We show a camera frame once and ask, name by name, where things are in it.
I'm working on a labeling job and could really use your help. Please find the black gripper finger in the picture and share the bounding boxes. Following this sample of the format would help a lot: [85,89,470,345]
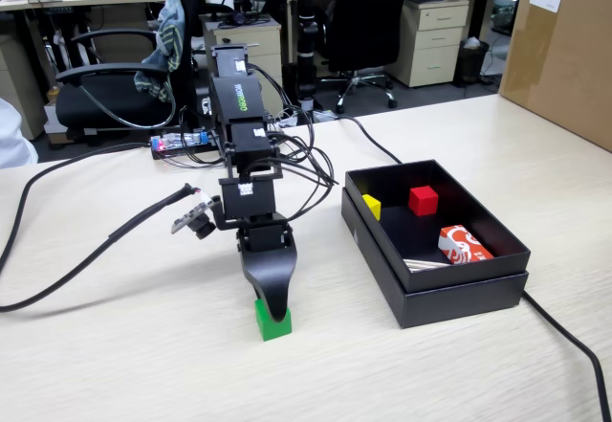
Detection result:
[237,247,299,324]
[240,268,270,321]

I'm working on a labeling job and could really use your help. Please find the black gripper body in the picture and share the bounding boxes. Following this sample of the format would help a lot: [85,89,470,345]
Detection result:
[212,195,295,254]

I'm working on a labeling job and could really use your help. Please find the green wooden cube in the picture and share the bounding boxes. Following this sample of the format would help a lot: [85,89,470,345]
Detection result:
[253,297,294,343]

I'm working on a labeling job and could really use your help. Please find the black cardboard box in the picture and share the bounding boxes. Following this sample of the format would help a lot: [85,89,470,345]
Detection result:
[344,158,532,295]

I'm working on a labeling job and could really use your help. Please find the black open box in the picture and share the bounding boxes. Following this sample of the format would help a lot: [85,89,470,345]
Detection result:
[340,187,530,330]

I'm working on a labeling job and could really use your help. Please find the small brown floor box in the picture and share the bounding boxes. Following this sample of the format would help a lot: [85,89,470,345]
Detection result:
[43,100,76,146]

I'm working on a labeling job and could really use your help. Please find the large brown cardboard box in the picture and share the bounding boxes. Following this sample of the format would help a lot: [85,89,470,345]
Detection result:
[498,0,612,153]

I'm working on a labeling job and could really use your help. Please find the yellow wooden cube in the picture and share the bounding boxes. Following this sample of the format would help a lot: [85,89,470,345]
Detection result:
[361,193,383,222]

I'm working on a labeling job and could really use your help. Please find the robot controller board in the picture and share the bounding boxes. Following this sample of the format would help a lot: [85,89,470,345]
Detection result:
[149,130,214,161]

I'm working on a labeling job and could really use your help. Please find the silver metal piece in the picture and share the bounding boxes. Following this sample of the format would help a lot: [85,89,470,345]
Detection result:
[403,258,451,274]

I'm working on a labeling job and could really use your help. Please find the red wooden cube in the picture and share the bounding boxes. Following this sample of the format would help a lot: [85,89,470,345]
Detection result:
[408,185,440,217]

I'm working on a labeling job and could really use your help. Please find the orange and white carton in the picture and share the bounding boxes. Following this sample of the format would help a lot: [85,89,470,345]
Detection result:
[438,224,495,266]

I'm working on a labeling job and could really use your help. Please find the beige cabinet with headset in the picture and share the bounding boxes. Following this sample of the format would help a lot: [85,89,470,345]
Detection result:
[201,13,284,117]

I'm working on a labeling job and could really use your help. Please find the black office chair with armrests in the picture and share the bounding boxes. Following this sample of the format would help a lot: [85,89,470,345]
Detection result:
[55,0,206,137]

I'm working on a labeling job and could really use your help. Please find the black pole with white rings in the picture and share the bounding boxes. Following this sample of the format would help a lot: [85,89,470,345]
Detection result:
[295,0,320,113]

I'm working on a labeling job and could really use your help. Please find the blue striped cloth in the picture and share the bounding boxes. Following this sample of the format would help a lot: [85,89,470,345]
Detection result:
[133,0,186,103]

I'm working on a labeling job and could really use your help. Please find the black mesh office chair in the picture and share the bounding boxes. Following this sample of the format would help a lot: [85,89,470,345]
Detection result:
[317,0,413,115]

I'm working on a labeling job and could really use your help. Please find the beige three-drawer cabinet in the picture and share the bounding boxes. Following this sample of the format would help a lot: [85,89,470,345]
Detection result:
[385,0,470,89]

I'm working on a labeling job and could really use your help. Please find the person in white shirt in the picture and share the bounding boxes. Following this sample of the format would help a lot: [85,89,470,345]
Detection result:
[0,98,39,170]

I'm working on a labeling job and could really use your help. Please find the black trash bin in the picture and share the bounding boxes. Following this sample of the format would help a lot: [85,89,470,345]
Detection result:
[454,37,492,87]

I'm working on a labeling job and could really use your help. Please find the plain beige side cabinet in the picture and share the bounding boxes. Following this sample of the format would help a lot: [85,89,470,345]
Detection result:
[0,33,49,142]

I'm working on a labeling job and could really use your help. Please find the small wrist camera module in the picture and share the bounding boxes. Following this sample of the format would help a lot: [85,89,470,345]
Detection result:
[170,196,217,241]

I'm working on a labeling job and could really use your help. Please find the thick black camera cable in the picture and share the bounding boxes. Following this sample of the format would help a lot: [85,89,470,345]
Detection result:
[0,142,214,313]

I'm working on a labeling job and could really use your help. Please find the thick black power cable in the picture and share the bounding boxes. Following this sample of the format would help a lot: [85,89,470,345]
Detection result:
[334,113,612,421]

